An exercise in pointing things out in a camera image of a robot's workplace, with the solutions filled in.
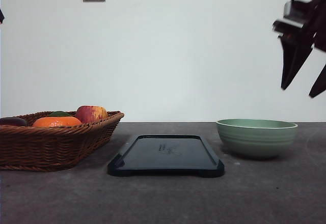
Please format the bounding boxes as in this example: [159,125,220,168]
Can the dark rectangular tray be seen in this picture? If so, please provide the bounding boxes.
[107,135,225,178]

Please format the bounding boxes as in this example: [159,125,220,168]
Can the red yellow apple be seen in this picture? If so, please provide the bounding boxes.
[76,106,108,123]

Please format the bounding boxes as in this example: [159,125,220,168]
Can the dark purple fruit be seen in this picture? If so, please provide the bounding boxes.
[0,117,26,126]

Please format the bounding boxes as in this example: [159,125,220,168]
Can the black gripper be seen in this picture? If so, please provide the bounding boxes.
[273,0,326,98]
[0,9,5,24]

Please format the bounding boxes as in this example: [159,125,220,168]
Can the green fruit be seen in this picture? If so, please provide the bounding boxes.
[48,111,72,117]

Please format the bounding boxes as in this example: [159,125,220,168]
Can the orange tangerine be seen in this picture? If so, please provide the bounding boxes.
[32,117,82,127]

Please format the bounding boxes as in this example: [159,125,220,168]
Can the green ceramic bowl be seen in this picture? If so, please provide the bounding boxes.
[216,119,298,158]

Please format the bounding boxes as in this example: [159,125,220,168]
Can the brown wicker basket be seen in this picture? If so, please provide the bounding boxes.
[0,106,124,172]

